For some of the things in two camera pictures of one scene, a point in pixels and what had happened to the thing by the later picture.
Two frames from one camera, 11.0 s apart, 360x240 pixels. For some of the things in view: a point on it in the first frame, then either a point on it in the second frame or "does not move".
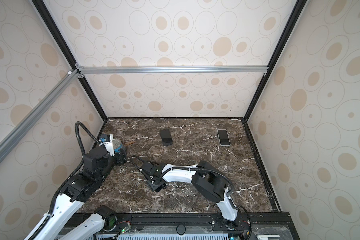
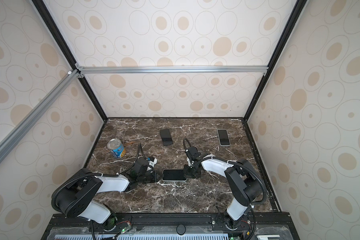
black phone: x=166 y=137 does not move
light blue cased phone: x=223 y=137 does not move
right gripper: x=152 y=187 to x=185 y=170
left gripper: x=122 y=156 to x=155 y=174
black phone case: x=166 y=137 does not move
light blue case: x=223 y=137 does not move
